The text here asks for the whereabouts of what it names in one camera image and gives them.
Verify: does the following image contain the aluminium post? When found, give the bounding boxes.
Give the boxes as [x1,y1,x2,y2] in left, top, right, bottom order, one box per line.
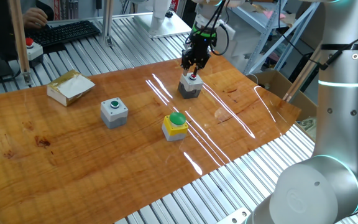
[102,0,115,47]

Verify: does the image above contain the grey metal shelf rack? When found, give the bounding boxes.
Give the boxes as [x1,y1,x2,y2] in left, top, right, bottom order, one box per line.
[228,0,321,75]

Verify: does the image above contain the clear plastic bag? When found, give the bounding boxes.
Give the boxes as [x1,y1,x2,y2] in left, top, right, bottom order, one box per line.
[297,116,318,141]

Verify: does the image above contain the yellow box green mushroom button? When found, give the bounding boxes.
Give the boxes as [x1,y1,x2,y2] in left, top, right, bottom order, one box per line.
[161,111,189,142]

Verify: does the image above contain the gold and white paper box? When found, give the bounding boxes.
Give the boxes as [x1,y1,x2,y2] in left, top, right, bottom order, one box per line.
[46,69,96,107]

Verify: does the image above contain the dark sleeved forearm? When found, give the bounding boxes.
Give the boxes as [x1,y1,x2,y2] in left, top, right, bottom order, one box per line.
[35,0,55,22]

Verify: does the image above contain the white foam blocks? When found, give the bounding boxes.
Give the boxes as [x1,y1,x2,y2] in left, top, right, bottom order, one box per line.
[216,20,260,63]

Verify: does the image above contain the black case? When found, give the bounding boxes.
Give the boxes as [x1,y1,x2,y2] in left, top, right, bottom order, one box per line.
[287,51,315,93]

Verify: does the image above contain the emergency stop button box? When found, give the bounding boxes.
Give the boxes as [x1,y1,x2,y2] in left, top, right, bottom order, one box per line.
[25,37,44,68]

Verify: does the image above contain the open cardboard box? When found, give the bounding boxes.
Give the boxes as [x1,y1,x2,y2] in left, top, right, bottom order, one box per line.
[247,70,318,122]

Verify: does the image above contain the grey box red button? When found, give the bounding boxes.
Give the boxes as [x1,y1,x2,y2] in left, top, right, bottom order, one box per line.
[177,72,204,100]

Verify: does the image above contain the white stand with plate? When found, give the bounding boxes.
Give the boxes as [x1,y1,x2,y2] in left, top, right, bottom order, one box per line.
[133,0,193,39]

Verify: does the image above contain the person's bare hand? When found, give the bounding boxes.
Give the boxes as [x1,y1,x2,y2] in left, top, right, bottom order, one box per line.
[22,7,48,30]

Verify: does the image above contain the green wrist flange ring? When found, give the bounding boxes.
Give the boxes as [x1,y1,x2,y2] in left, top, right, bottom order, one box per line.
[191,26,218,40]

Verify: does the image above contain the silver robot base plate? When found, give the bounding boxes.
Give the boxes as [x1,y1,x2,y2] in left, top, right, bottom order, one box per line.
[218,207,252,224]

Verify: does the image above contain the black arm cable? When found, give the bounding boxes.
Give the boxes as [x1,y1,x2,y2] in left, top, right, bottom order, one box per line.
[185,0,231,57]

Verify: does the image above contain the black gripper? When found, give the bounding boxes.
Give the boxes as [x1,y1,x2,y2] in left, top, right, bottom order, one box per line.
[181,36,213,76]

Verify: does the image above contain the wood grain table mat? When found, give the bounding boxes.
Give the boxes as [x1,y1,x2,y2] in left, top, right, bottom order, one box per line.
[0,51,303,224]

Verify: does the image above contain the wooden post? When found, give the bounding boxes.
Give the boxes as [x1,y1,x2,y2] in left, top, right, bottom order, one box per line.
[8,0,32,85]

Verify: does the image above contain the grey box green button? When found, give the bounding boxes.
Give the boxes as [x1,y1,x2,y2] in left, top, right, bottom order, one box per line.
[100,97,129,129]

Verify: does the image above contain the black keyboard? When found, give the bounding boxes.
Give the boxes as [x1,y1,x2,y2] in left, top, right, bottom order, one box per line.
[26,20,101,48]

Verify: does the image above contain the light wooden pole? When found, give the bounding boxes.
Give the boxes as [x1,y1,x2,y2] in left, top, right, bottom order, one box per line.
[283,46,323,102]

